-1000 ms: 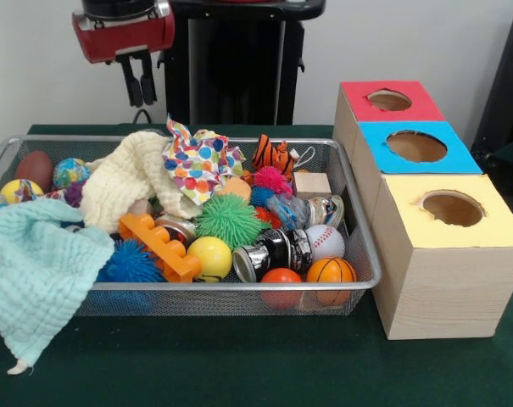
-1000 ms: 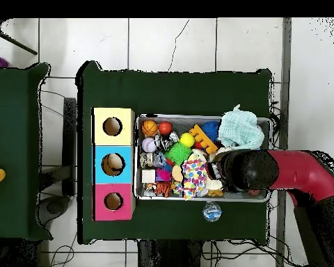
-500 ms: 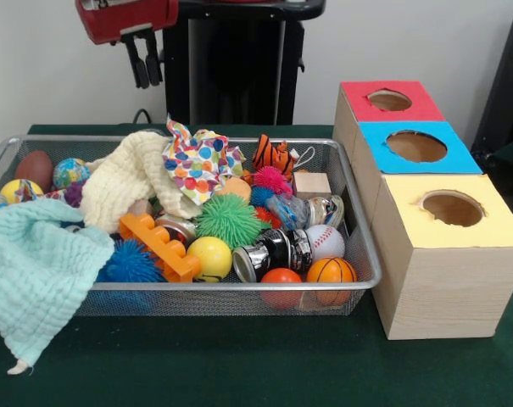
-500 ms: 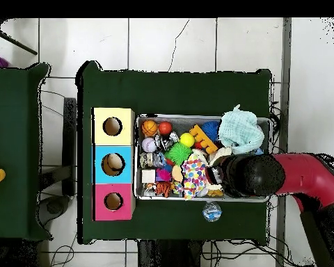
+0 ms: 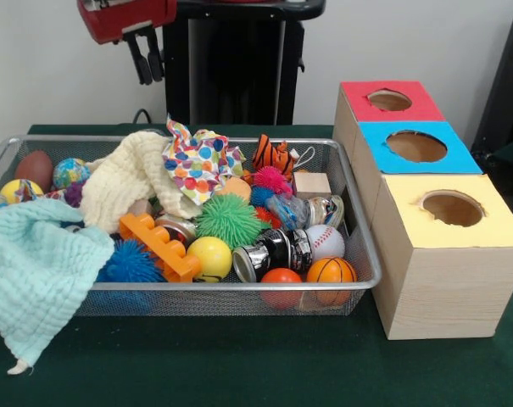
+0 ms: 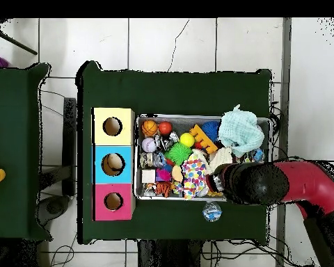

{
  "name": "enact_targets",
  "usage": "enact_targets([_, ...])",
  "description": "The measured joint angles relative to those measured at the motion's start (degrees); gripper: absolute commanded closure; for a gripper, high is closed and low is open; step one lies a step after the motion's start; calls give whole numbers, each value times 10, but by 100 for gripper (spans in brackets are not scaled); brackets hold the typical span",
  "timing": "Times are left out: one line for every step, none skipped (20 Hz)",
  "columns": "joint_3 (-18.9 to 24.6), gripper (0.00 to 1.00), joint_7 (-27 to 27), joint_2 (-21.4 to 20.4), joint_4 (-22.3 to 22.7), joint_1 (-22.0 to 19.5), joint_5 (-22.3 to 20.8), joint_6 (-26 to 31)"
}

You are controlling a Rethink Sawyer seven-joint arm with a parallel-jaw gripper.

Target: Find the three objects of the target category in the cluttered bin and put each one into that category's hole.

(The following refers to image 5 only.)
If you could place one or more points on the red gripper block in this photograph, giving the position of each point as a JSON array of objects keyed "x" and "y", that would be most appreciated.
[{"x": 129, "y": 17}]

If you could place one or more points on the polka dot paper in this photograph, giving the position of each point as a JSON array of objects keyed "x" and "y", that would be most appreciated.
[{"x": 196, "y": 169}]

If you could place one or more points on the clear mesh bin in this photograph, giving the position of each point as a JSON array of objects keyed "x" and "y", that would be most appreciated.
[{"x": 222, "y": 301}]

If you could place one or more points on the cream waffle cloth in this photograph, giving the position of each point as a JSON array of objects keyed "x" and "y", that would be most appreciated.
[{"x": 120, "y": 182}]

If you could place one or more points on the green spiky ball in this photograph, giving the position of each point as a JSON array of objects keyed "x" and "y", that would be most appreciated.
[{"x": 230, "y": 218}]

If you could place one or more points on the orange toy brick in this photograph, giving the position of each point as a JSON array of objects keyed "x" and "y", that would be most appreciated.
[{"x": 163, "y": 246}]

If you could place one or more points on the yellow smiley ball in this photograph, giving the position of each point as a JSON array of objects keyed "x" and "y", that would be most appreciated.
[{"x": 211, "y": 254}]

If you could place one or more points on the blue spiky ball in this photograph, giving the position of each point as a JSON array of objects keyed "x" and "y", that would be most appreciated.
[{"x": 131, "y": 265}]

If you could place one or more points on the mint green cloth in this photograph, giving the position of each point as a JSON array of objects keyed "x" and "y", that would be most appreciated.
[{"x": 35, "y": 271}]

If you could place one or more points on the white baseball toy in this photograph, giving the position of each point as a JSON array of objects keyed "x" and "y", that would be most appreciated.
[{"x": 326, "y": 239}]

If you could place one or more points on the red orange ball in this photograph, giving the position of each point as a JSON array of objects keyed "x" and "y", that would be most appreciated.
[{"x": 281, "y": 275}]

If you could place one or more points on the orange basketball toy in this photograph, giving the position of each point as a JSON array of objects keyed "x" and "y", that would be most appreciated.
[{"x": 330, "y": 269}]

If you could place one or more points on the dark green table cloth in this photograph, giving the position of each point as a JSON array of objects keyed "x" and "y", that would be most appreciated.
[{"x": 239, "y": 364}]

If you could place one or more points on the black floor stand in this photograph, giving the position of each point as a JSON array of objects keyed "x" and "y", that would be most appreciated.
[{"x": 506, "y": 85}]

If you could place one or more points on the side table green cloth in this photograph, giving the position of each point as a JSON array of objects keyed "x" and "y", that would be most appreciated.
[{"x": 512, "y": 152}]

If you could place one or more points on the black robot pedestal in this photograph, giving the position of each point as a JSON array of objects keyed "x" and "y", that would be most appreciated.
[{"x": 247, "y": 63}]

